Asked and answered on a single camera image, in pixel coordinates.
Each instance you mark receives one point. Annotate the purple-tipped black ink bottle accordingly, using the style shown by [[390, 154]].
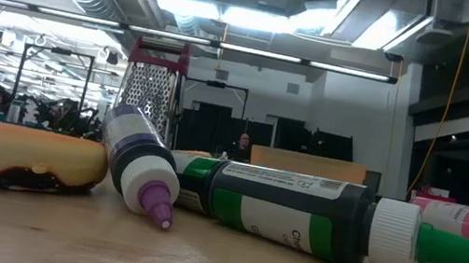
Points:
[[136, 158]]

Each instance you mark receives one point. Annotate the metal box grater red trim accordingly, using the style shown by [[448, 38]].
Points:
[[151, 90]]

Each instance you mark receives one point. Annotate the long ceiling light bar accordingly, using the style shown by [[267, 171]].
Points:
[[256, 52]]

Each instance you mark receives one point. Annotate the green-tipped black ink bottle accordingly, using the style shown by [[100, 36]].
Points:
[[288, 206]]

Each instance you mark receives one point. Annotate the pink-labelled black ink bottle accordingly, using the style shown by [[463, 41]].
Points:
[[451, 220]]

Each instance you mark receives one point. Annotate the yellow chocolate toy donut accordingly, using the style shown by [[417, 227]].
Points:
[[23, 154]]

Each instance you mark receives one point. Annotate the small dark monitor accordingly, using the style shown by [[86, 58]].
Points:
[[372, 181]]

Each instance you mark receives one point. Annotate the black metal frame rig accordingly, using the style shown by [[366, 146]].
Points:
[[58, 50], [216, 83]]

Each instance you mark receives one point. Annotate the person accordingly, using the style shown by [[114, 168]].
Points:
[[242, 146]]

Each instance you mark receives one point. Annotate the cardboard box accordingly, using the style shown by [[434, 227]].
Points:
[[305, 164]]

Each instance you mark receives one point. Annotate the red white box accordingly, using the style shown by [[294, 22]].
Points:
[[434, 194]]

